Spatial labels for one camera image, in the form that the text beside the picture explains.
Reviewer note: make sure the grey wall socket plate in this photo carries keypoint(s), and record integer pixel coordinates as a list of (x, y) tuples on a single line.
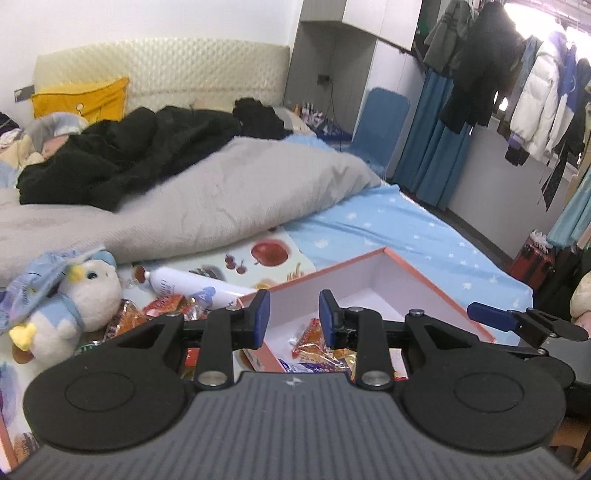
[(24, 93)]

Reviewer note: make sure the yellow pillow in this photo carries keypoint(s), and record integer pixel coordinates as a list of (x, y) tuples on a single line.
[(92, 99)]

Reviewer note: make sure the white spray bottle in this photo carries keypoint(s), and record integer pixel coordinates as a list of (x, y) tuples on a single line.
[(184, 284)]

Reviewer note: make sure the orange candy packet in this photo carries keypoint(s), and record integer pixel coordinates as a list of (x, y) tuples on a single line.
[(308, 339)]

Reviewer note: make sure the pile of snack packets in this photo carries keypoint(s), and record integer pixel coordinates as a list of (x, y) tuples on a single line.
[(129, 318)]

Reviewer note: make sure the black plug charger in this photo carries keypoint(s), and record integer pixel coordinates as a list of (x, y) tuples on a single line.
[(324, 79)]

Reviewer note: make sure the black hanging coat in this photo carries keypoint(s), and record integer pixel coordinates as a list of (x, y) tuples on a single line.
[(485, 69)]

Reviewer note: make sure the grey blanket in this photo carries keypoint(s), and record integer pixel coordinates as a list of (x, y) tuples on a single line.
[(207, 198)]

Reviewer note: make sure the black clothing heap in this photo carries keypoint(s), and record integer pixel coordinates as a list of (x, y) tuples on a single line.
[(115, 157)]

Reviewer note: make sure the pink cardboard box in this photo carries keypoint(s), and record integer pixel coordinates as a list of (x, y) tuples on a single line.
[(392, 286)]

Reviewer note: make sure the grey hanging jacket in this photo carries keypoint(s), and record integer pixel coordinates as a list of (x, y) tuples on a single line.
[(448, 37)]

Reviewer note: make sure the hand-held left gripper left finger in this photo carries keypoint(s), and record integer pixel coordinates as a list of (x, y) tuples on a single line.
[(261, 318)]

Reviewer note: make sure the row of small bottles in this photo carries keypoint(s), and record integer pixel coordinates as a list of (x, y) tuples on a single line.
[(308, 115)]

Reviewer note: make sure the blue chair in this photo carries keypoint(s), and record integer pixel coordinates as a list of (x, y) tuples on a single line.
[(383, 124)]

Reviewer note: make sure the blue printed plastic bag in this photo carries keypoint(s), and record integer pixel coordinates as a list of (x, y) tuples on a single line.
[(32, 286)]

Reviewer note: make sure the cream quilted headboard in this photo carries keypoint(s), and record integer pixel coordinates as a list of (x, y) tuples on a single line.
[(184, 64)]

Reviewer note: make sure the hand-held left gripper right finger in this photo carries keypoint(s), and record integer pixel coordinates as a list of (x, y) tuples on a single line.
[(327, 318)]

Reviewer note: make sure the teal hanging garment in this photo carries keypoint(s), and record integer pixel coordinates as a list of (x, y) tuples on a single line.
[(572, 212)]

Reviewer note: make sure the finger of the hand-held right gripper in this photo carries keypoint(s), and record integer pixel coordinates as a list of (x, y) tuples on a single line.
[(489, 316)]

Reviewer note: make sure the blue white snack packet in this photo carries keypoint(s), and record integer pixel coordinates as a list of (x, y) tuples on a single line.
[(300, 368)]

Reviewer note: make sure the blue curtain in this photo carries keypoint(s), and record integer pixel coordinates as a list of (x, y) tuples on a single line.
[(429, 147)]

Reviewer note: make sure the pink box lid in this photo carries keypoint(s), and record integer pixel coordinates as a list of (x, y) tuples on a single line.
[(5, 438)]

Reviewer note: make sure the red suitcase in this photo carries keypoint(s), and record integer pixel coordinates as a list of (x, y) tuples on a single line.
[(533, 263)]

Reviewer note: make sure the fruit printed mat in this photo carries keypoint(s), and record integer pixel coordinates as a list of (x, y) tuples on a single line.
[(272, 258)]

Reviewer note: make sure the white puffer jacket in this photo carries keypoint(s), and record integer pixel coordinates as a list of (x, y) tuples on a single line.
[(540, 101)]

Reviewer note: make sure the cartoon printed quilt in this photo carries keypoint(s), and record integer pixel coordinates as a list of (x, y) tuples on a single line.
[(27, 152)]

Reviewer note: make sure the heap of mixed clothes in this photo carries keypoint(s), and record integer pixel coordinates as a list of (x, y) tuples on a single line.
[(7, 131)]

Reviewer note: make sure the white penguin plush toy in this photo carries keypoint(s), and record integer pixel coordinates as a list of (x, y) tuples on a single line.
[(92, 300)]

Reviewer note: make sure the white wall cabinet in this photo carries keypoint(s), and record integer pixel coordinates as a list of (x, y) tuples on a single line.
[(323, 32)]

